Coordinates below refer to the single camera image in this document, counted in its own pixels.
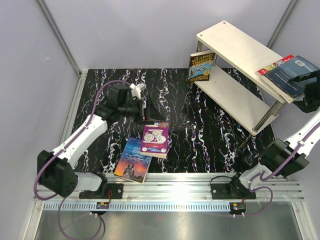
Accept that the purple paperback book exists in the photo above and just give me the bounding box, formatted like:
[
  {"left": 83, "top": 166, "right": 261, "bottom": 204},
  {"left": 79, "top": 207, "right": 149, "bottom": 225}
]
[{"left": 140, "top": 121, "right": 170, "bottom": 159}]

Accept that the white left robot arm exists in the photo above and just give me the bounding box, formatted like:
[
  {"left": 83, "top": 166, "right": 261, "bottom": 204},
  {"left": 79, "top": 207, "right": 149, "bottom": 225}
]
[{"left": 33, "top": 80, "right": 164, "bottom": 201}]

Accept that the Jane Eyre book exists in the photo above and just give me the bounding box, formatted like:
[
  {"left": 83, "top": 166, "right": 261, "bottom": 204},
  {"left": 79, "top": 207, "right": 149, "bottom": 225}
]
[{"left": 114, "top": 137, "right": 152, "bottom": 184}]

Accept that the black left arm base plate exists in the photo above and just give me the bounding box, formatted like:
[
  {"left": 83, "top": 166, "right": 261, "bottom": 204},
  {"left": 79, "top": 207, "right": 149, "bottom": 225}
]
[{"left": 79, "top": 183, "right": 124, "bottom": 200}]

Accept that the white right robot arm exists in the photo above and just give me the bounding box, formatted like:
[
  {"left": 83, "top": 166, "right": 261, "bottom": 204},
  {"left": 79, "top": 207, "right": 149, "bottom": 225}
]
[{"left": 226, "top": 70, "right": 320, "bottom": 199}]

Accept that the dark blue book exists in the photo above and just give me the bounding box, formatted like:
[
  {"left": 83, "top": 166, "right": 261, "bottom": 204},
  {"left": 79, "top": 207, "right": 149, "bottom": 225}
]
[{"left": 258, "top": 55, "right": 320, "bottom": 103}]

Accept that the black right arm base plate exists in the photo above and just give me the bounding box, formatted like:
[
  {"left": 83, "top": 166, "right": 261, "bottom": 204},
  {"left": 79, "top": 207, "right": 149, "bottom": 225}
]
[{"left": 209, "top": 174, "right": 257, "bottom": 200}]

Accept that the yellow 169-Storey Treehouse book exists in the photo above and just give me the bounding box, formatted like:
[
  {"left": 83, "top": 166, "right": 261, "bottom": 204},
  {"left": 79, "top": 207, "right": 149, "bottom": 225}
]
[{"left": 186, "top": 49, "right": 215, "bottom": 83}]

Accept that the black marble pattern mat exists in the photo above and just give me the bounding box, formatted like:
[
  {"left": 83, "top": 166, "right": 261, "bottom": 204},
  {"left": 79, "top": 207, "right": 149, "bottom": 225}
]
[{"left": 61, "top": 67, "right": 286, "bottom": 174}]

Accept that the aluminium frame rail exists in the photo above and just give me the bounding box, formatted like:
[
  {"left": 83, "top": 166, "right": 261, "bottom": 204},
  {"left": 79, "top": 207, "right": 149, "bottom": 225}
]
[{"left": 23, "top": 69, "right": 313, "bottom": 240}]

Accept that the red 13-Storey Treehouse book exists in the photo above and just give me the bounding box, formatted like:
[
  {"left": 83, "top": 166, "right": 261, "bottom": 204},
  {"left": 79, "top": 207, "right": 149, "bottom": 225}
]
[{"left": 256, "top": 54, "right": 295, "bottom": 77}]

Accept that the white two-tier shelf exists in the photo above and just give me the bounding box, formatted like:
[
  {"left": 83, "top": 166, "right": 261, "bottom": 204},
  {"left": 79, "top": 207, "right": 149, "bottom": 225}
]
[{"left": 195, "top": 20, "right": 291, "bottom": 136}]

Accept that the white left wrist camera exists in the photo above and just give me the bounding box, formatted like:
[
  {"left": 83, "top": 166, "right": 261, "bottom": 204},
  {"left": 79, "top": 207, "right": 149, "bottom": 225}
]
[{"left": 129, "top": 83, "right": 147, "bottom": 100}]

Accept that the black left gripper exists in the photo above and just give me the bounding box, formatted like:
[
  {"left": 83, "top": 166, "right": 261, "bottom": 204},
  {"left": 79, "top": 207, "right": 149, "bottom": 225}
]
[{"left": 118, "top": 94, "right": 165, "bottom": 125}]

